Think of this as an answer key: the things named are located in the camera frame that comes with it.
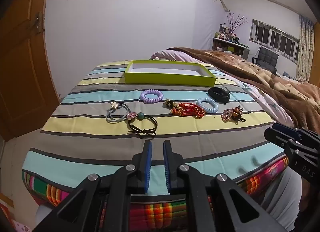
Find black chair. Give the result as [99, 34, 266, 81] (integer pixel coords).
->
[252, 46, 279, 74]

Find black hair tie teal bead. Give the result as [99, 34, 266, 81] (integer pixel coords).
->
[126, 112, 158, 140]

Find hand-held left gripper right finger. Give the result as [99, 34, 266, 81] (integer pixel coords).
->
[163, 140, 288, 232]

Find black wrist band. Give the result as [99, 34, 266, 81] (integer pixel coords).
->
[208, 87, 230, 104]

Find patterned curtain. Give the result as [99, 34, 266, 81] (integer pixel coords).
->
[296, 14, 314, 83]

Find dried flower branches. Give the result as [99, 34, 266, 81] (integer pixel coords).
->
[226, 12, 248, 35]

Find brown fleece blanket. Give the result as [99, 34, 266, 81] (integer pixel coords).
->
[166, 47, 320, 135]

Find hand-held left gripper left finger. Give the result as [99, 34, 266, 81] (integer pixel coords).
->
[32, 140, 153, 232]

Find purple spiral hair tie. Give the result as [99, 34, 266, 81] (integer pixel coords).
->
[139, 89, 164, 104]

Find metal door latch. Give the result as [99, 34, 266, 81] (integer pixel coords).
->
[34, 12, 43, 34]

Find green cardboard box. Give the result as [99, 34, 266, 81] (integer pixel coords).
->
[124, 60, 217, 87]

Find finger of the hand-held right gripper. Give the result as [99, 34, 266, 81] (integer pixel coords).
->
[264, 128, 299, 151]
[271, 122, 310, 139]

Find cluster of bottles and jars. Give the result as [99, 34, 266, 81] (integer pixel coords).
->
[214, 24, 240, 43]

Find barred window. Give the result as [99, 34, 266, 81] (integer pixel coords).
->
[249, 19, 300, 64]

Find white shelf unit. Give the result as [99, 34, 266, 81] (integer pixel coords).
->
[212, 37, 250, 59]

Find blue spiral hair tie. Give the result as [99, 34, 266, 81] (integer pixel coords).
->
[196, 97, 219, 114]

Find white flower hair tie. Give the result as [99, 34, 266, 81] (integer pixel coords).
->
[106, 102, 131, 123]

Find wooden door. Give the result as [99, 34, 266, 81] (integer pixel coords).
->
[0, 0, 60, 141]

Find grey blue cloth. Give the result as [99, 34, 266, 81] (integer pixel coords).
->
[281, 72, 308, 84]

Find dark amber beaded bracelet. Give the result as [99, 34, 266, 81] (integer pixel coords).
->
[230, 105, 247, 124]

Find person's grey clothing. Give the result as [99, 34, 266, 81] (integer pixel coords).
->
[260, 167, 304, 232]

